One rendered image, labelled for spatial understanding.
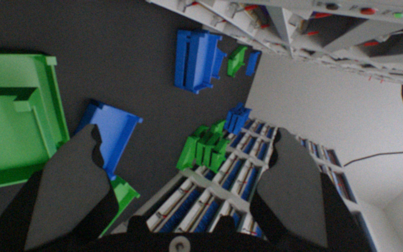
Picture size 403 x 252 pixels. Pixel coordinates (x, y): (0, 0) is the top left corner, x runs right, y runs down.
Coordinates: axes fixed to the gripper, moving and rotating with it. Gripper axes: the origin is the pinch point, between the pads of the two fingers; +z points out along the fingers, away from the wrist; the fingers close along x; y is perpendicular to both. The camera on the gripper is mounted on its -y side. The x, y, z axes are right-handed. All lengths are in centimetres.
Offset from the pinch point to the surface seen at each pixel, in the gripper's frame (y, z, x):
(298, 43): -4, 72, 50
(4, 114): 9.0, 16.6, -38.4
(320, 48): -2, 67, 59
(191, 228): 110, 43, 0
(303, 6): -10.7, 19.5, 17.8
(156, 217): 106, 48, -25
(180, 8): -13, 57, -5
